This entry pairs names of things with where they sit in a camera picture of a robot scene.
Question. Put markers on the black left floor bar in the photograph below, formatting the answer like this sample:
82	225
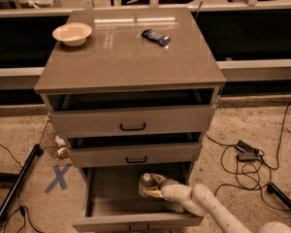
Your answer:
17	181

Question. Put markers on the black power adapter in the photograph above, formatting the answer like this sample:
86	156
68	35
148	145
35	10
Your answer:
247	152

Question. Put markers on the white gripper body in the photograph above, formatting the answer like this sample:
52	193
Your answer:
170	190

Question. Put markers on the grey drawer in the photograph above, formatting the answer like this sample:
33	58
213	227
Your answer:
112	201
120	122
133	155

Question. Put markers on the black right floor bar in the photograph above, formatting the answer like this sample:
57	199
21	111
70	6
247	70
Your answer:
272	188

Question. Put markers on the top grey drawer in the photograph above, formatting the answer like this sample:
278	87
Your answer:
120	122

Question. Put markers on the blue tape cross mark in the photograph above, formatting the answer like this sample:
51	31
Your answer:
59	178

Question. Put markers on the wire mesh waste basket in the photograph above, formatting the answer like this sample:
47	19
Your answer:
52	143

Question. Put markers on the bottom grey drawer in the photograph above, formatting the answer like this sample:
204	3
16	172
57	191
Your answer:
112	201

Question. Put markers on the black floor bar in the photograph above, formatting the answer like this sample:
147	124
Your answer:
272	188
17	181

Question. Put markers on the middle grey drawer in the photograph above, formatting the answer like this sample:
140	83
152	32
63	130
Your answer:
133	155

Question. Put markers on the blue snack packet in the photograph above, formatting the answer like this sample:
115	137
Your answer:
156	37

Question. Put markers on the white paper bowl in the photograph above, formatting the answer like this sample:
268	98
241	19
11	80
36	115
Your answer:
72	34

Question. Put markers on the grey drawer cabinet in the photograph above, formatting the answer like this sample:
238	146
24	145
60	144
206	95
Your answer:
116	68

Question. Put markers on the clear plastic water bottle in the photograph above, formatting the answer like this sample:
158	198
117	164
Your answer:
145	184

